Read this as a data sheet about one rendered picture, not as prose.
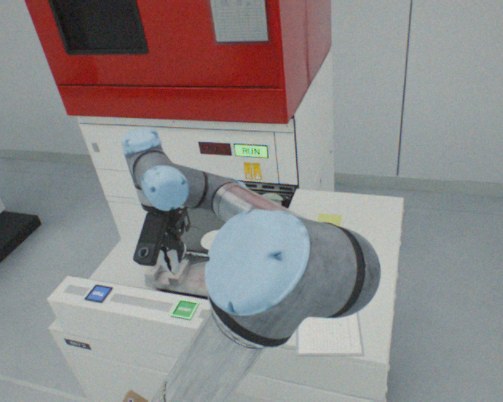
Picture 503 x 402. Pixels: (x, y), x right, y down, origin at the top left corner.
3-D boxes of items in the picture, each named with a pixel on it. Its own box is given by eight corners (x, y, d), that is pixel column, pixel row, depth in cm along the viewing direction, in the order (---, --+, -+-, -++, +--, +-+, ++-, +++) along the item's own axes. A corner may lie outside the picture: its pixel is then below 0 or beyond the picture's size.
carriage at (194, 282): (158, 268, 146) (156, 262, 145) (267, 285, 135) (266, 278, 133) (145, 286, 140) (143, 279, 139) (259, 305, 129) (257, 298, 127)
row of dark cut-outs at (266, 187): (180, 181, 170) (179, 175, 169) (295, 191, 156) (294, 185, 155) (179, 182, 170) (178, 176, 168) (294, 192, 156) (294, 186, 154)
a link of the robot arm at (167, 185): (213, 183, 84) (192, 159, 92) (158, 170, 77) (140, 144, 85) (196, 220, 86) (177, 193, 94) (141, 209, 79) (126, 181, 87)
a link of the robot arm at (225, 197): (431, 256, 59) (239, 168, 98) (378, 245, 52) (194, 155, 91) (399, 337, 60) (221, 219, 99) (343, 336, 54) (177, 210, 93)
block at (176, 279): (180, 266, 142) (179, 258, 140) (190, 267, 141) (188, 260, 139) (169, 284, 136) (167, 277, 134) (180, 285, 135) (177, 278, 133)
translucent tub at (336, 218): (318, 230, 135) (317, 211, 131) (343, 232, 133) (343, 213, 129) (314, 246, 129) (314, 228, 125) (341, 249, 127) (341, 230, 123)
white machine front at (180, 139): (109, 197, 190) (78, 108, 168) (301, 217, 165) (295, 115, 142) (105, 201, 188) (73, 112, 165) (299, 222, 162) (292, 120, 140)
